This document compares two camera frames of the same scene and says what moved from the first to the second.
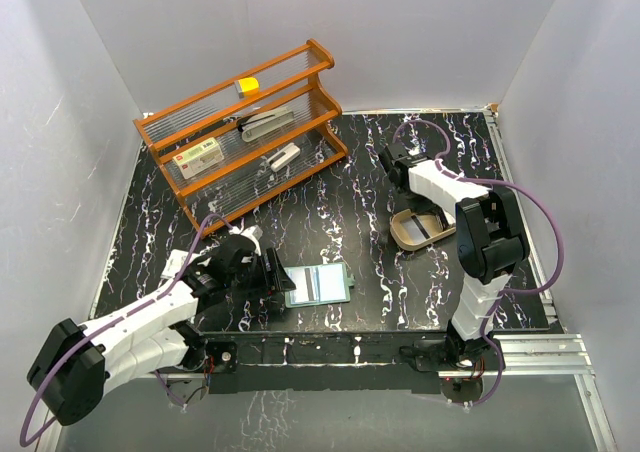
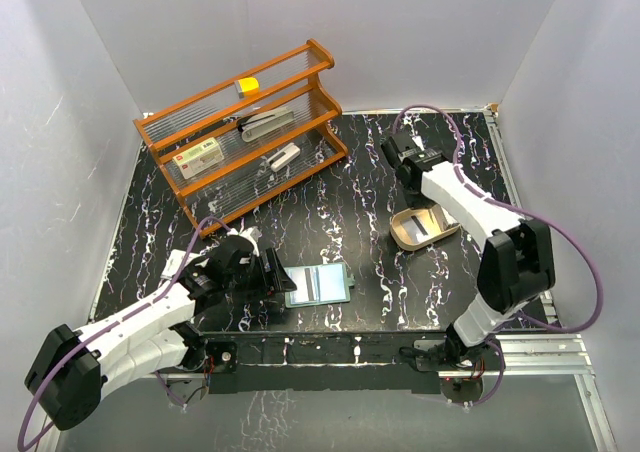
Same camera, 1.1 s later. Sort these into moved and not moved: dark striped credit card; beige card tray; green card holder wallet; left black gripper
Moved: dark striped credit card
Not moved: left black gripper; green card holder wallet; beige card tray
